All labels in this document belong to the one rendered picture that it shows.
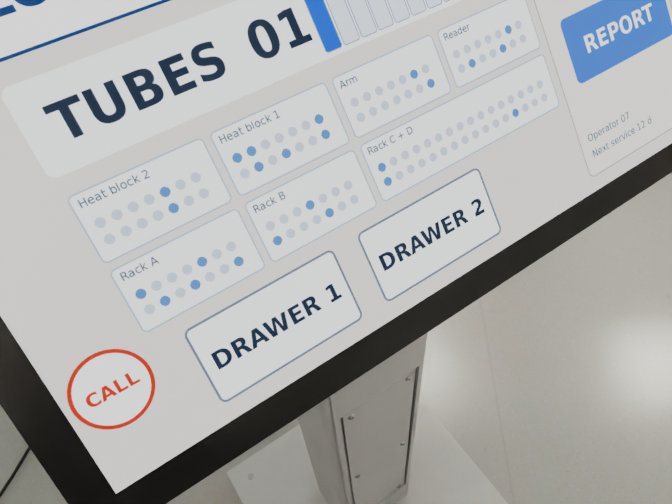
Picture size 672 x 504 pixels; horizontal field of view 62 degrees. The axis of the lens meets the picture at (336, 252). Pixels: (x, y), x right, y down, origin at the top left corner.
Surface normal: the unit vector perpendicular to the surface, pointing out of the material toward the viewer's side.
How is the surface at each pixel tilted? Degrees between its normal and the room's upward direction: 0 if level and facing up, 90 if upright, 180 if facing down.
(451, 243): 50
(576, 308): 0
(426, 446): 5
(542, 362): 0
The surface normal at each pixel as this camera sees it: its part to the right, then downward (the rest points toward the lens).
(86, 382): 0.38, 0.08
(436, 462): 0.01, -0.65
